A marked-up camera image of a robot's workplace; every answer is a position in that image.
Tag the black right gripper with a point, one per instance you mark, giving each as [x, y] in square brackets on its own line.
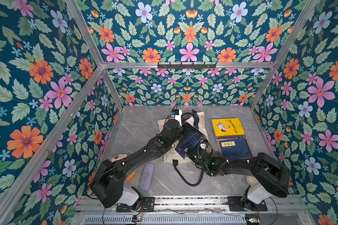
[194, 145]

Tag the cream canvas tote bag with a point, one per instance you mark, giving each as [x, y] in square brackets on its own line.
[197, 120]

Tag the purple pouch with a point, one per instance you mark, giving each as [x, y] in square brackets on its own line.
[147, 177]

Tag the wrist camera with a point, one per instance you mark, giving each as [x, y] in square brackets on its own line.
[177, 114]
[204, 145]

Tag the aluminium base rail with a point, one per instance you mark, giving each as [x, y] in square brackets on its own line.
[196, 210]

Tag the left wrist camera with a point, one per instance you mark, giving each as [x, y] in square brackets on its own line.
[177, 114]

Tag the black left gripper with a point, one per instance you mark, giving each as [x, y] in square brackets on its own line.
[184, 129]

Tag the beige pouch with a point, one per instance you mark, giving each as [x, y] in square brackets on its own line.
[251, 180]

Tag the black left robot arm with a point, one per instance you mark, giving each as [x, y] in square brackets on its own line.
[108, 183]

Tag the plush doll toy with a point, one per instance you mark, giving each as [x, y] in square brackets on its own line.
[119, 157]

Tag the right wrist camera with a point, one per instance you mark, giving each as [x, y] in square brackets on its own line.
[204, 145]

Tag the yellow spine book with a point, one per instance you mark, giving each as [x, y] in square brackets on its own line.
[227, 127]

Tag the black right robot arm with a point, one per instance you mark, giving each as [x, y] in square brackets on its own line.
[272, 177]

